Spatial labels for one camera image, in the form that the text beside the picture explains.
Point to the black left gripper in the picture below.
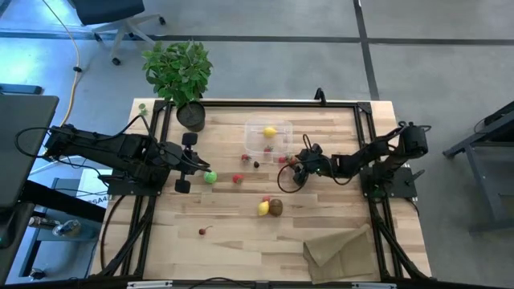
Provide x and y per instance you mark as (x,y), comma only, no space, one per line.
(184,160)

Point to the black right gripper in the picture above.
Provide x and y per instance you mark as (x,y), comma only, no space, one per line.
(315,164)

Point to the small red toy strawberry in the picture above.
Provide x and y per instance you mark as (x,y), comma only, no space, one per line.
(292,161)
(282,159)

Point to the green toy cabbage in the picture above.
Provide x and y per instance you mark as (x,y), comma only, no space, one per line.
(210,177)

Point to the red strawberry with green leaves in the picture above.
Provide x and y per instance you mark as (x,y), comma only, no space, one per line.
(268,149)

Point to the large red toy strawberry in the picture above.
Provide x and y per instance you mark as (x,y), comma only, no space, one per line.
(237,179)

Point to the yellow toy lemon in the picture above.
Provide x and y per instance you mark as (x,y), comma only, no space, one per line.
(270,132)
(263,208)

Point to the red strawberry with pale leaves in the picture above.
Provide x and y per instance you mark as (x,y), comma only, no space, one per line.
(245,157)

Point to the clear plastic tupperware container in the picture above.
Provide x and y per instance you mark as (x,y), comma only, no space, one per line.
(257,136)

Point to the brown toy kiwi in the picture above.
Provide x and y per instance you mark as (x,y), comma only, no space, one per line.
(276,207)

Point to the red toy cherry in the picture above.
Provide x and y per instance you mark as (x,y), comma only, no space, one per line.
(201,231)

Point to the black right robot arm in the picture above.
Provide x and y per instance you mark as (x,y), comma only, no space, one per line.
(413,140)

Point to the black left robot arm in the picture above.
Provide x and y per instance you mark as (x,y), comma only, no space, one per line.
(100,146)

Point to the small green leaf sprig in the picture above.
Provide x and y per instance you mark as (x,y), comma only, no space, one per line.
(142,107)

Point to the green potted plant black pot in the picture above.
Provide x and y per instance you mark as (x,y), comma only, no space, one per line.
(178,72)

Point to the tan folded cloth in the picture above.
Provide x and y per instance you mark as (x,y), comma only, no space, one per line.
(345,257)

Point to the white printed sign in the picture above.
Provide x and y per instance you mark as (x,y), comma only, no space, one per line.
(90,188)

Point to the clear water bottle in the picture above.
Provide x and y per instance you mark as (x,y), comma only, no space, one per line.
(66,229)

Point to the brown bottle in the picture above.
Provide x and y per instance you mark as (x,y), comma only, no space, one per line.
(40,222)

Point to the dark grey desk top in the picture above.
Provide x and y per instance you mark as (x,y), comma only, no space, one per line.
(24,148)

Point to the office chair with white base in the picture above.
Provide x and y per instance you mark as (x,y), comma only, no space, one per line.
(108,10)

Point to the black flat device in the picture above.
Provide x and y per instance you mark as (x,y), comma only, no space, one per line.
(20,89)

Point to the dark side table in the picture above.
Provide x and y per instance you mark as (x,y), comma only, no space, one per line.
(498,180)

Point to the black aluminium table frame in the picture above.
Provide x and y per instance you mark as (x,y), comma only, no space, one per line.
(225,103)

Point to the black table-edge camera mount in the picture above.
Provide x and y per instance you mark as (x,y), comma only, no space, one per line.
(320,96)

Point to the silver metal bracket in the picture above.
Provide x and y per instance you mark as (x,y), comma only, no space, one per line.
(148,284)
(373,286)

